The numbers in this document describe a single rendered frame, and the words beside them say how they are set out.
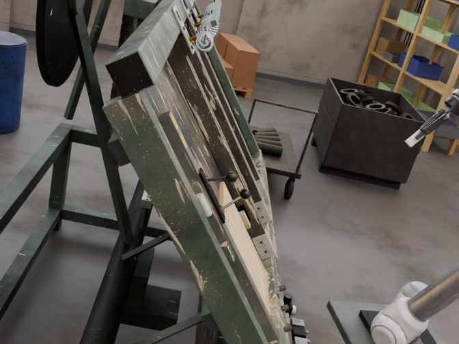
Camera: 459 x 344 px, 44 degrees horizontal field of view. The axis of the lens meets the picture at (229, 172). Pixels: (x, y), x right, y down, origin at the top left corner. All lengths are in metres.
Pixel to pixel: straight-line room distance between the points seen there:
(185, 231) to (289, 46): 8.26
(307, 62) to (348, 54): 0.73
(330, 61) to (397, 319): 7.99
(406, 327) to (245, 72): 6.30
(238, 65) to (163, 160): 6.69
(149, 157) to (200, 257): 0.35
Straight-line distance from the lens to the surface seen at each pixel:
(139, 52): 1.49
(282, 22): 9.66
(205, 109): 2.36
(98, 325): 2.37
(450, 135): 8.43
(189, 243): 1.68
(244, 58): 8.23
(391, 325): 2.38
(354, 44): 10.16
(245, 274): 2.04
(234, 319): 1.84
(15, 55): 5.50
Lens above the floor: 2.25
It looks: 23 degrees down
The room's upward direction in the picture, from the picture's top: 14 degrees clockwise
